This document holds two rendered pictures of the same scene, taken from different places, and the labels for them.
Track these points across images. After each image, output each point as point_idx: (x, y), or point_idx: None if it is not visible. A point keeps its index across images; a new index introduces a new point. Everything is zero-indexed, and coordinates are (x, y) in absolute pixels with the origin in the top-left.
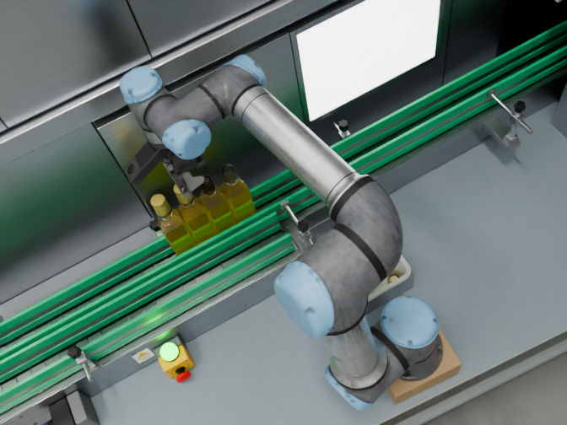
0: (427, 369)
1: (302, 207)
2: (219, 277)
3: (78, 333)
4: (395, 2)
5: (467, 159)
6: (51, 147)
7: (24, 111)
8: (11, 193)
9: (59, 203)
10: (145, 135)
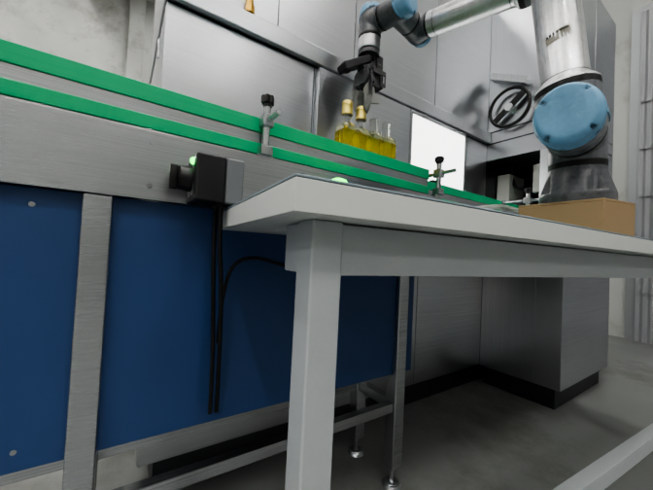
0: (613, 183)
1: None
2: (384, 160)
3: None
4: (448, 140)
5: None
6: (288, 64)
7: (291, 29)
8: (249, 70)
9: None
10: (363, 39)
